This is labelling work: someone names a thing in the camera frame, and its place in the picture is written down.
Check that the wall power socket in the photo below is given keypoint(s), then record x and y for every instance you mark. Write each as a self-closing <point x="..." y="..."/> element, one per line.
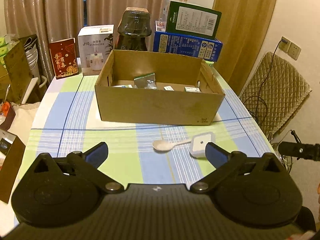
<point x="289" y="48"/>

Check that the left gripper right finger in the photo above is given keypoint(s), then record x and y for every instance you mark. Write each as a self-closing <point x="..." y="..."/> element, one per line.
<point x="216" y="155"/>

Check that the dark green product box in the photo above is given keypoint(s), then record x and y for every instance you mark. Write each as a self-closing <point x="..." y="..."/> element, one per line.
<point x="190" y="19"/>

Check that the white square night light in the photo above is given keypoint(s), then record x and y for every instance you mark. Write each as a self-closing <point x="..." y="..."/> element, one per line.
<point x="198" y="144"/>

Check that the clear plastic bag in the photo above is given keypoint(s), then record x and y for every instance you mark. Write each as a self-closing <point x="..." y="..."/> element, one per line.
<point x="150" y="84"/>

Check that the blue carton box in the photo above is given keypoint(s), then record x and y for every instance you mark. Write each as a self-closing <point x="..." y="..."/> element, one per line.
<point x="187" y="45"/>

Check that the dark glass jar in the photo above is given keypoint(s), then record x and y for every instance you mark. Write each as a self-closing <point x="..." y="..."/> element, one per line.
<point x="133" y="29"/>

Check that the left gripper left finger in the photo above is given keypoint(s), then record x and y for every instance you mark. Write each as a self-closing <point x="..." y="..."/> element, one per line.
<point x="97" y="154"/>

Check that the green white long box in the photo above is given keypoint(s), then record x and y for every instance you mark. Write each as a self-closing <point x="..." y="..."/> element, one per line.
<point x="140" y="81"/>

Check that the beige curtain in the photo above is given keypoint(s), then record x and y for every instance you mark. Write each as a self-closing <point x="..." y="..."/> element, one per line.
<point x="53" y="20"/>

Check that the red gift box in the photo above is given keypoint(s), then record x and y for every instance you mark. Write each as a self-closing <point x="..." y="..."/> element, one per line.
<point x="63" y="57"/>

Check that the white humidifier box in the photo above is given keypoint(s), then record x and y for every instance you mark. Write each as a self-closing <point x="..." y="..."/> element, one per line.
<point x="95" y="44"/>

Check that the green tissue pack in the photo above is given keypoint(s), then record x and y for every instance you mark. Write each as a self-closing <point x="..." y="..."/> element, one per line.
<point x="210" y="63"/>

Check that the quilted beige chair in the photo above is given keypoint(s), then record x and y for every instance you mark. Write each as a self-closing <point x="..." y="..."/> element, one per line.
<point x="274" y="94"/>

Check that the brown cardboard box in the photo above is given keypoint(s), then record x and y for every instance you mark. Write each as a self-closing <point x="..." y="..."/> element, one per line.
<point x="187" y="93"/>

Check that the checkered tablecloth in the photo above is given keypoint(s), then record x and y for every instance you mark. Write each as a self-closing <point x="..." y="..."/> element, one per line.
<point x="68" y="120"/>

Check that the white plastic rice spoon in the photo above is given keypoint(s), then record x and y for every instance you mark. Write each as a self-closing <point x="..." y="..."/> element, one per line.
<point x="165" y="146"/>

